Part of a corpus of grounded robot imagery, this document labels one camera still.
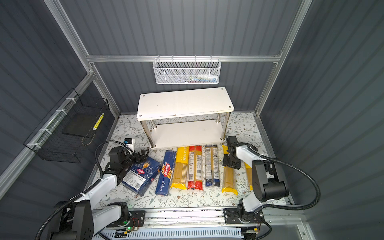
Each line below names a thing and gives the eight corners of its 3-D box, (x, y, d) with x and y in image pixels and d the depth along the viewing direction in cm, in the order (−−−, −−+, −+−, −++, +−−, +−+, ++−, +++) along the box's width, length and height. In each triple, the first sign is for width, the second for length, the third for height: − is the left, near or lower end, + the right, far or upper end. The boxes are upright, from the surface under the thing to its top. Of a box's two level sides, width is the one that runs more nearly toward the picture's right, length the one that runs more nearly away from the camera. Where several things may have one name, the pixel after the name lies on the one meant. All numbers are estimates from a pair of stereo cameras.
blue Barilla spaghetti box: (156, 194, 83) (154, 192, 80) (166, 153, 100) (165, 150, 97) (168, 196, 82) (167, 194, 79) (176, 154, 99) (176, 150, 96)
